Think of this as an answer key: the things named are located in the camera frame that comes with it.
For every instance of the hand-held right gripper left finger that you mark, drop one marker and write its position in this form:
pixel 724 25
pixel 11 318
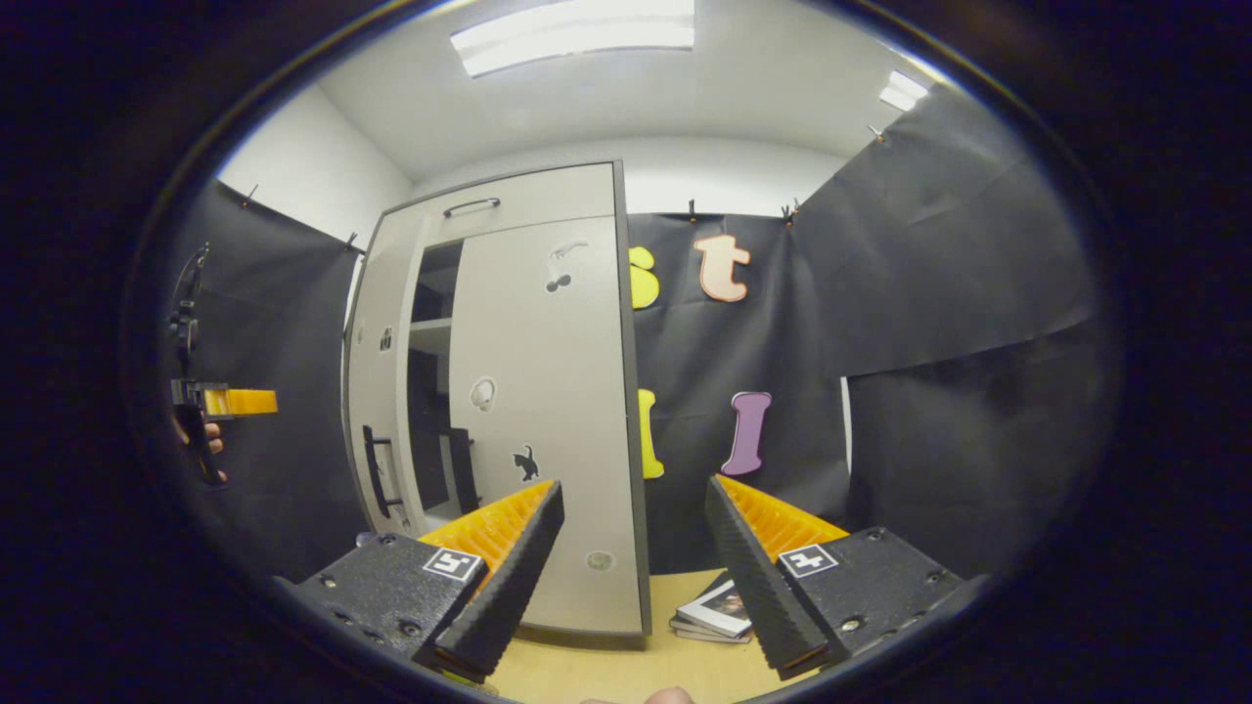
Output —
pixel 504 596

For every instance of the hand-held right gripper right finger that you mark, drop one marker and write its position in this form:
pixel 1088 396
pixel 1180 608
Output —
pixel 763 587

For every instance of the white book with photo cover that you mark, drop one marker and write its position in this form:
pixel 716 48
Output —
pixel 719 616

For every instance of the white cabinet door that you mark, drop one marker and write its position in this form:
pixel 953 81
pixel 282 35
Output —
pixel 558 391
pixel 377 391

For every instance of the grey book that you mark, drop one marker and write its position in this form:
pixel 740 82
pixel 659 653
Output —
pixel 699 634

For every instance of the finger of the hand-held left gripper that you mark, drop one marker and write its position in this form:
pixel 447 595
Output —
pixel 249 402

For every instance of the small ceiling light panel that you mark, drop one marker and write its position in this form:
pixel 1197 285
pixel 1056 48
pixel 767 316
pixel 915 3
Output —
pixel 903 90

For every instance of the large ceiling light panel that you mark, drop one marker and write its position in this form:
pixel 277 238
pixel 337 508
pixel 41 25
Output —
pixel 577 34

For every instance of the white cabinet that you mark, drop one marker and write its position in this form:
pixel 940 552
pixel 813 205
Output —
pixel 433 337

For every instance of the white cabinet drawer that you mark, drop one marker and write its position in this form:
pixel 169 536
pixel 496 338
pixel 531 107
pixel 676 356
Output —
pixel 558 196

